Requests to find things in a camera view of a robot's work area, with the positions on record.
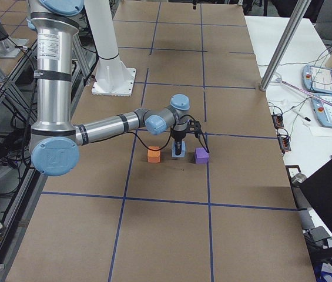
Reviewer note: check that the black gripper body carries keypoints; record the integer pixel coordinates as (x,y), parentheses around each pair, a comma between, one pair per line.
(194,4)
(179,136)

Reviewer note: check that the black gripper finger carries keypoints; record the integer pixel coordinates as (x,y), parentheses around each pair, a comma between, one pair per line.
(178,148)

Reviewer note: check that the light blue foam block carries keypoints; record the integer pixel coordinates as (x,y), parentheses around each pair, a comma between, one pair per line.
(183,153)

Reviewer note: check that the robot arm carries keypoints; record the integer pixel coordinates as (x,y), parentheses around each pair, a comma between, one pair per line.
(55,141)

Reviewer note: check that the purple foam block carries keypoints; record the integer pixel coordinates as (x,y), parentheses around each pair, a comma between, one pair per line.
(201,156)

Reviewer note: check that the orange foam block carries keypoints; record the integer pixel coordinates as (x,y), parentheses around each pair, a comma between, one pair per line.
(153,154)

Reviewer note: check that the black power strip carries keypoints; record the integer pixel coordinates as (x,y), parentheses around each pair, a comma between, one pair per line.
(284,143)
(277,121)

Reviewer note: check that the black marker pen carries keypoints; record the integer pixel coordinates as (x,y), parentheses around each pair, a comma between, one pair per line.
(298,113)

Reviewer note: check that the grey metal cup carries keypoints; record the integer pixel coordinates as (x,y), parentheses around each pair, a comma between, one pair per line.
(297,179)

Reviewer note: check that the upper teach pendant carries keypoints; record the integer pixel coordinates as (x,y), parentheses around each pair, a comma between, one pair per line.
(317,79)

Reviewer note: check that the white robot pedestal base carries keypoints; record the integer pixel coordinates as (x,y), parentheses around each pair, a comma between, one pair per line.
(112,77)

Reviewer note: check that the aluminium frame post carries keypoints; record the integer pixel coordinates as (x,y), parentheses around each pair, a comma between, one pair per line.
(289,31)

